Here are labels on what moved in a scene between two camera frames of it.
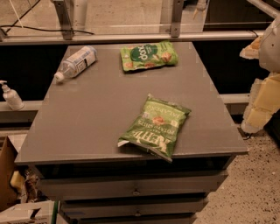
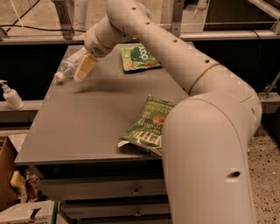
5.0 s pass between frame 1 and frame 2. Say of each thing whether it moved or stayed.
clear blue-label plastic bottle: stayed
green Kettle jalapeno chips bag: stayed
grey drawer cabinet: stayed
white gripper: moved
